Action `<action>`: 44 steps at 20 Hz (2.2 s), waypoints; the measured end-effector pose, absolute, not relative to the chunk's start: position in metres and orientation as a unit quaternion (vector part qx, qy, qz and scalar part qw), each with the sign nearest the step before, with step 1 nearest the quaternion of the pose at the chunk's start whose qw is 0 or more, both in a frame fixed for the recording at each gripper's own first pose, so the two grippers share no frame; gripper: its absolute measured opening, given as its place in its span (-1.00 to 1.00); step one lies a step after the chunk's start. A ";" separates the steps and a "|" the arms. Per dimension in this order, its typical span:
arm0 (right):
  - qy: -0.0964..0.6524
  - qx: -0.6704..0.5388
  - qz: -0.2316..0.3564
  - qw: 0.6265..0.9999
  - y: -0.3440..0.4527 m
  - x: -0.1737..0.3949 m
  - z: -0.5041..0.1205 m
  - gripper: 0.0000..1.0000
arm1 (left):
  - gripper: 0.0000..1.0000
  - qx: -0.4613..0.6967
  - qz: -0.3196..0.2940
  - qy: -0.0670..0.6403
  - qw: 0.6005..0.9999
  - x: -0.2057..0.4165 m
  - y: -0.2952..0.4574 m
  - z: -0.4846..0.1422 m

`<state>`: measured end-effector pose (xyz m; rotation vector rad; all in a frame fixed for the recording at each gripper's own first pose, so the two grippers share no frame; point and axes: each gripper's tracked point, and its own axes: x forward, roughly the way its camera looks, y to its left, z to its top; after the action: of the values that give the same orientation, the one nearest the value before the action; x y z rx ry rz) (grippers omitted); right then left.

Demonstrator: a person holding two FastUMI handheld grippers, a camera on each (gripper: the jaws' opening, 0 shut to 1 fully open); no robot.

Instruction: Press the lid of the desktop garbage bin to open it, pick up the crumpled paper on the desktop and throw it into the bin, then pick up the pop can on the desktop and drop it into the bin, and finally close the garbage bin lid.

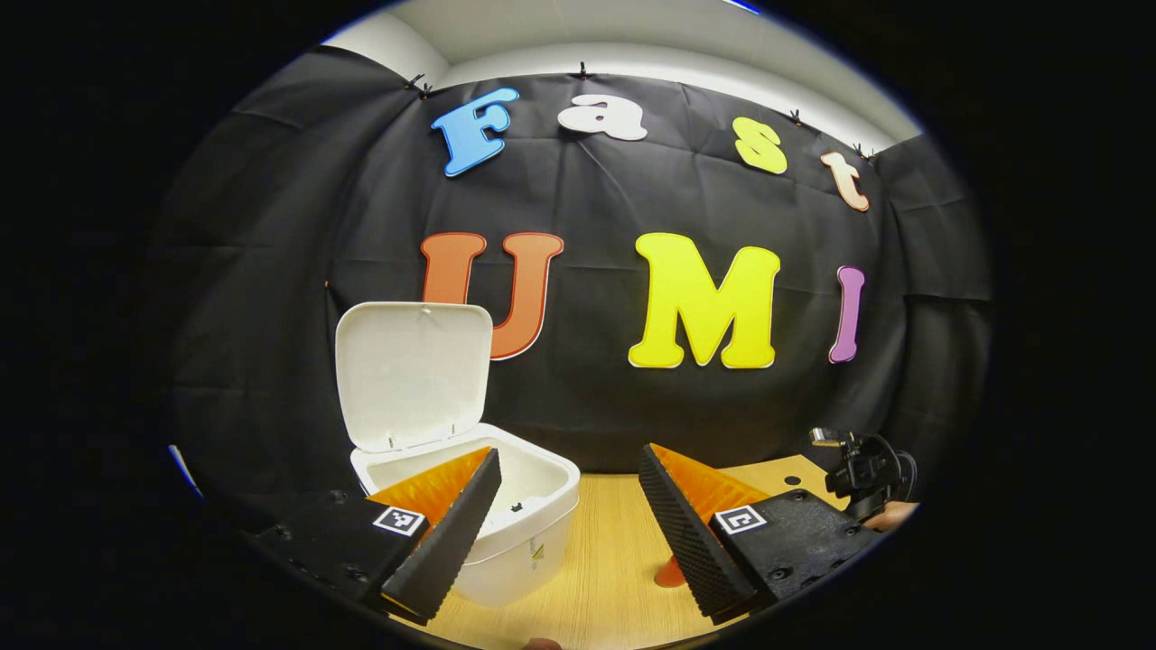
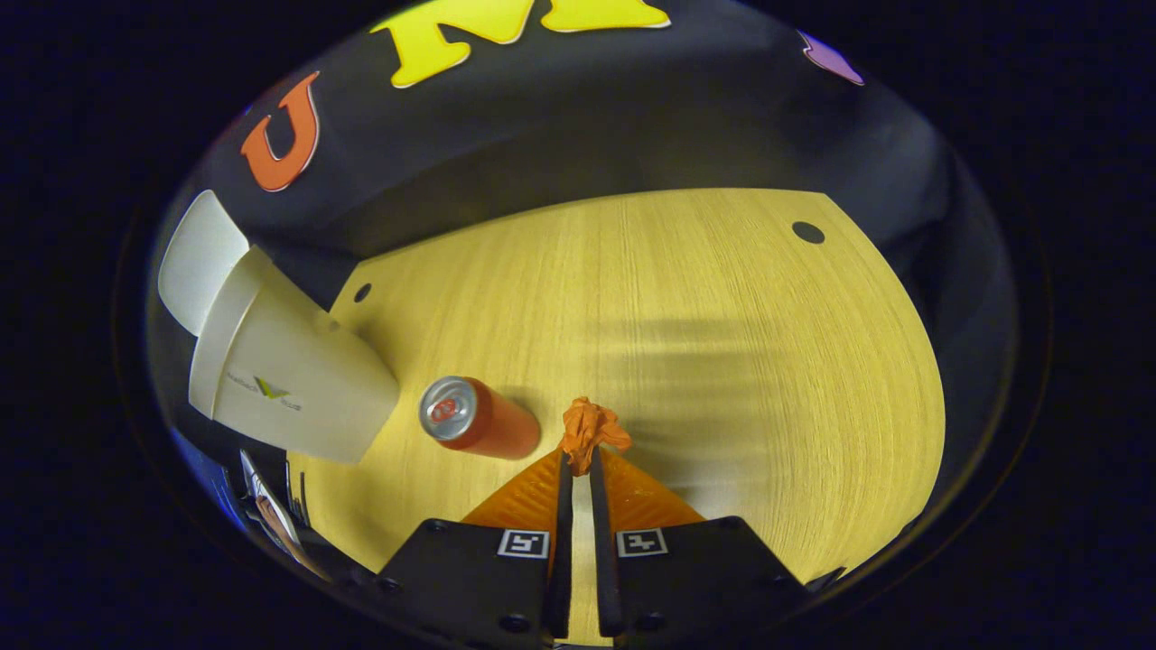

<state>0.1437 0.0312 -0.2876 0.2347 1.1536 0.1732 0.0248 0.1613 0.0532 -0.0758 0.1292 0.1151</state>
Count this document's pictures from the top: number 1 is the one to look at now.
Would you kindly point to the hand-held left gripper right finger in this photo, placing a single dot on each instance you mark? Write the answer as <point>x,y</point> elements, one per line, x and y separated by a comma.
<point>682,533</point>

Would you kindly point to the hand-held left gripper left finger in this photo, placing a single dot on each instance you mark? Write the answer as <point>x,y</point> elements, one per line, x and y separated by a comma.
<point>452,542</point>

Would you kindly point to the orange pop can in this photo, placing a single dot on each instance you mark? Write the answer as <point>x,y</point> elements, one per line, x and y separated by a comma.
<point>670,575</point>

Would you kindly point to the white desktop garbage bin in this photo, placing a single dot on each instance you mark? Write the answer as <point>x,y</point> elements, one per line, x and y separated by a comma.
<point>406,379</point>

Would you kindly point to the wooden desktop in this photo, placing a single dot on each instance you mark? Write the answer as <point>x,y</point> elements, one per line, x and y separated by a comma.
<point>605,542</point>

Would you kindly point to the black backdrop cloth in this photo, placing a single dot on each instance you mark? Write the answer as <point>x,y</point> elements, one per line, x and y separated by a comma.
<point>587,199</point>

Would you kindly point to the row of black cloth clips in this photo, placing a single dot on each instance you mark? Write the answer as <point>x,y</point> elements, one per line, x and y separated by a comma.
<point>582,70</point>

